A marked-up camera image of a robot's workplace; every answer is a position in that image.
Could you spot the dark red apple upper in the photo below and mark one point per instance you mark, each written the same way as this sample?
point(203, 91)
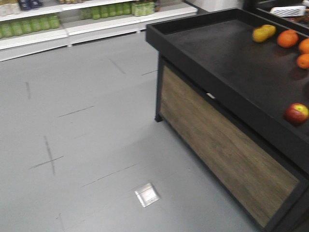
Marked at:
point(296, 113)

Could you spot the tangerine with knob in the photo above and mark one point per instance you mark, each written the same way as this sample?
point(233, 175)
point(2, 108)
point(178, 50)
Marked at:
point(287, 38)

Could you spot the yellow russet pear back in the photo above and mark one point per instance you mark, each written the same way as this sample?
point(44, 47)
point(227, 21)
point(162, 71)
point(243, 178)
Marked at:
point(271, 30)

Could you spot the black wooden fruit stand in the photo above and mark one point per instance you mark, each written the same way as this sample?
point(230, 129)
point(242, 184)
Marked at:
point(226, 96)

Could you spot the yellow russet pear front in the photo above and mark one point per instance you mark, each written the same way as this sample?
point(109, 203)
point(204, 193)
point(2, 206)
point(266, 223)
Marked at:
point(260, 35)

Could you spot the white store shelf unit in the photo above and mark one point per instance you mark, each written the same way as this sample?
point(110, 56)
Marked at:
point(73, 30)

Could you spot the small orange middle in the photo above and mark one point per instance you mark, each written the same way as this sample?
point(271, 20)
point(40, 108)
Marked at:
point(303, 61)

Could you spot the metal floor socket plate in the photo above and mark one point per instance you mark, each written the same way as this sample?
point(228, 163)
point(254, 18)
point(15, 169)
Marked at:
point(147, 195)

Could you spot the yellow russet pear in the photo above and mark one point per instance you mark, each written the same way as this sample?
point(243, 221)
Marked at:
point(271, 30)
point(260, 35)

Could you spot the round orange back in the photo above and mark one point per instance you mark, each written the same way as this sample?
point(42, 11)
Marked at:
point(303, 46)

